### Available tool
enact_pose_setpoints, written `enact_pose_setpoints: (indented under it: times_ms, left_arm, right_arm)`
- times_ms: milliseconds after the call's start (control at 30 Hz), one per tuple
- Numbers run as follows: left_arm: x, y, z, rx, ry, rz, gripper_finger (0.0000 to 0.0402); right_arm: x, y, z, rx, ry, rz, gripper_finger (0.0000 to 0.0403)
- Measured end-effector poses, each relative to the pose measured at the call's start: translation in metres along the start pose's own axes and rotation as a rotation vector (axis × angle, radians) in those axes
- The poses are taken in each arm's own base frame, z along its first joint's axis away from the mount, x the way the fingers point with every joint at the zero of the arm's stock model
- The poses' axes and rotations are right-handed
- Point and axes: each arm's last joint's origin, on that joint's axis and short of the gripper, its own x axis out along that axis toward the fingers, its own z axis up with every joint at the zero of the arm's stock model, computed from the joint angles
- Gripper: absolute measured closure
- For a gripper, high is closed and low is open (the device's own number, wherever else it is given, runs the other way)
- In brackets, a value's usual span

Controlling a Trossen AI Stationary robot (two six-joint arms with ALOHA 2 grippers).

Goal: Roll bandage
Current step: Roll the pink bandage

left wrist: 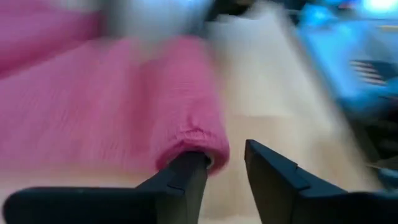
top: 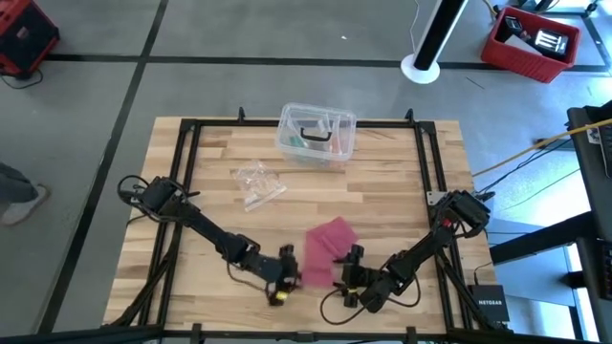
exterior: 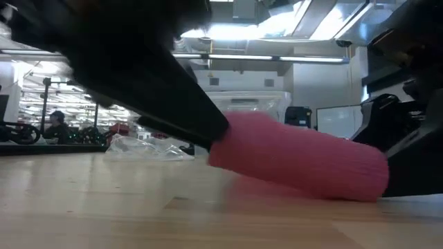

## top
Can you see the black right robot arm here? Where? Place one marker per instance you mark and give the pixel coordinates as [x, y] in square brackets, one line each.
[421, 248]

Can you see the red and black toolbox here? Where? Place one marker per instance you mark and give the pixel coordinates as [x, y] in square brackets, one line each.
[26, 33]

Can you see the red plastic crate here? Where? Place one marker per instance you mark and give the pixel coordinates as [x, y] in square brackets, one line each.
[521, 64]

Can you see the clear plastic bag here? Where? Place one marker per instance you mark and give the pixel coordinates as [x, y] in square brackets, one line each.
[258, 184]

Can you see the grey mounting plate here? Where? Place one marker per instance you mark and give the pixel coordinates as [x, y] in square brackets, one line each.
[432, 198]

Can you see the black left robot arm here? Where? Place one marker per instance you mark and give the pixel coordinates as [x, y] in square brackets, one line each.
[210, 234]

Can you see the black metal table frame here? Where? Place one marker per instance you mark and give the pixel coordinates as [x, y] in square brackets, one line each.
[225, 123]

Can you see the clear plastic storage box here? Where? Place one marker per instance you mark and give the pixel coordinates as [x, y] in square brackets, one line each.
[291, 119]

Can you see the small black device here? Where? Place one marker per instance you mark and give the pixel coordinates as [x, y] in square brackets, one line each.
[514, 26]

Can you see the black post with white base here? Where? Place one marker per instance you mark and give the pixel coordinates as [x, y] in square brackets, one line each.
[432, 43]

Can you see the black desk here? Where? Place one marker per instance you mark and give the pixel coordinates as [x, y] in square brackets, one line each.
[588, 167]

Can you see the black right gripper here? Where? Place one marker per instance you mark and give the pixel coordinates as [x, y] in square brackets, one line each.
[363, 277]

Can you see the person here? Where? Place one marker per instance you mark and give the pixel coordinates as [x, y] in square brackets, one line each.
[19, 200]

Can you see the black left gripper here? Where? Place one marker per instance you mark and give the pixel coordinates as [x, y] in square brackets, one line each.
[284, 267]

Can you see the black Netgear network switch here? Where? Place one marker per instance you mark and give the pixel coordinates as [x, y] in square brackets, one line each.
[487, 306]

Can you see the green bandage roll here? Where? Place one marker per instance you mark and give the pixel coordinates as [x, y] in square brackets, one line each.
[297, 142]

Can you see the pink elastic bandage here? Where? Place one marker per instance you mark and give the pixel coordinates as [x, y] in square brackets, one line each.
[325, 243]

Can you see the black device with silver slots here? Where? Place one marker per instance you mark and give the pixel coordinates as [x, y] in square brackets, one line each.
[550, 44]

